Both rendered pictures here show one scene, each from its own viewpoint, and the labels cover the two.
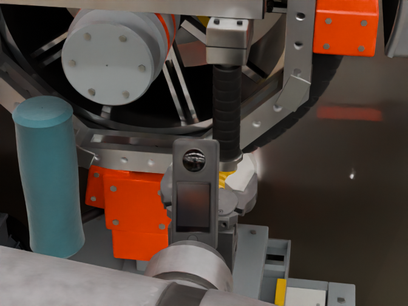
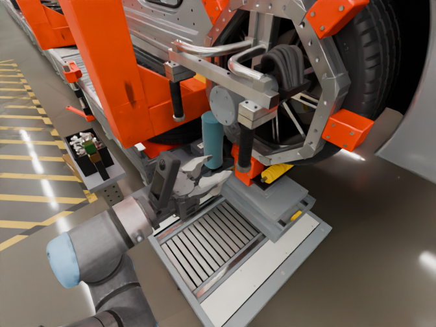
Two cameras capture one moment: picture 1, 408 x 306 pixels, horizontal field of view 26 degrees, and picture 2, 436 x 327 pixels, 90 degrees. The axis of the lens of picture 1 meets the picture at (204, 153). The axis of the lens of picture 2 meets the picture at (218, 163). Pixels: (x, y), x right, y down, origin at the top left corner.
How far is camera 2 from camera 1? 0.68 m
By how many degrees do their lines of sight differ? 34
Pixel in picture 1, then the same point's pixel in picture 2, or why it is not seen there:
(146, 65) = (233, 112)
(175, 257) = (124, 204)
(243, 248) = (292, 193)
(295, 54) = (313, 134)
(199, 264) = (127, 214)
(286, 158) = (346, 169)
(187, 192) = (157, 177)
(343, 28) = (339, 131)
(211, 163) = (167, 170)
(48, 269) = not seen: outside the picture
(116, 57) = (224, 105)
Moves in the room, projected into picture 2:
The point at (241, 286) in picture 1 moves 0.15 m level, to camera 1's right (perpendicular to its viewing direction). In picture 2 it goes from (281, 205) to (307, 222)
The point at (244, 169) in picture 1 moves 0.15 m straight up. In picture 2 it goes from (215, 178) to (214, 121)
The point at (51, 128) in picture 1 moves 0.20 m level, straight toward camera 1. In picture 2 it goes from (209, 124) to (177, 154)
